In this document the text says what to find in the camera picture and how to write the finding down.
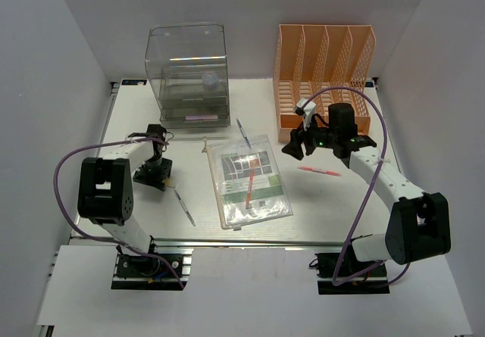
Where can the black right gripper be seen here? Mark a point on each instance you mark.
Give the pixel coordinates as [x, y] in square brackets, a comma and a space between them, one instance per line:
[297, 136]

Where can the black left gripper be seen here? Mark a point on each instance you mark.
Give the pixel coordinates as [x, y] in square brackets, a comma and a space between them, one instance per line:
[141, 176]

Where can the purple highlighter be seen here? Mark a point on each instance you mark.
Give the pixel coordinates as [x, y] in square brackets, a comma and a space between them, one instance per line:
[202, 118]

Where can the clear paper clip tub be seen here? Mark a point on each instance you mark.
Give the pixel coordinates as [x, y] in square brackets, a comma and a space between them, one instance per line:
[210, 81]

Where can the clear grey drawer organizer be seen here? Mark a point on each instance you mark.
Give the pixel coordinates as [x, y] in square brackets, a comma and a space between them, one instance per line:
[176, 56]

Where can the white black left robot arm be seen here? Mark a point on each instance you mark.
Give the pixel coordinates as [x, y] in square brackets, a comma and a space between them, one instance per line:
[106, 185]

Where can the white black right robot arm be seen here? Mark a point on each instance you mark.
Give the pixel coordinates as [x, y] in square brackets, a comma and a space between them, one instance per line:
[418, 226]

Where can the grey white pen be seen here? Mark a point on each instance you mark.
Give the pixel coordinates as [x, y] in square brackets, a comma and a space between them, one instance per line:
[184, 207]

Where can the pink red pen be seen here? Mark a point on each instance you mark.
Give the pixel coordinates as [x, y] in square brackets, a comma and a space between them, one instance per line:
[320, 171]

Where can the orange red pen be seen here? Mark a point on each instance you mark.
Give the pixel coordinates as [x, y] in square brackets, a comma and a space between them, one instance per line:
[249, 190]

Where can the blue white pen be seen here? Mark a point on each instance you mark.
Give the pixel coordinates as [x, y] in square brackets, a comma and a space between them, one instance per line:
[243, 133]

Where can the clear mesh zipper pouch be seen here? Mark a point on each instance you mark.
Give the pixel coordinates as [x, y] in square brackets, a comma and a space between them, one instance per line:
[247, 183]

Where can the orange file rack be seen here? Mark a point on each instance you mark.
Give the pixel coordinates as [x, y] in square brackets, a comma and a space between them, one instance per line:
[312, 57]

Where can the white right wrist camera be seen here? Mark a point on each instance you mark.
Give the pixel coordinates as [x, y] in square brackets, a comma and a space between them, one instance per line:
[305, 108]

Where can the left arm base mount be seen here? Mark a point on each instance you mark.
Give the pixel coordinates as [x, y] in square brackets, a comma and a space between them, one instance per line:
[137, 273]

